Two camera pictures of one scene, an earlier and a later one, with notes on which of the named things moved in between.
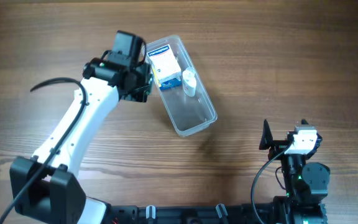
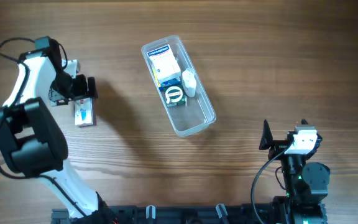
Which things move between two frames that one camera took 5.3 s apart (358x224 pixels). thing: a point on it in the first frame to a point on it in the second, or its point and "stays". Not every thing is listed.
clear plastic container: [186, 101] stays
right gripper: [279, 147] stays
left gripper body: [142, 86] to [81, 88]
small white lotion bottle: [189, 81] stays
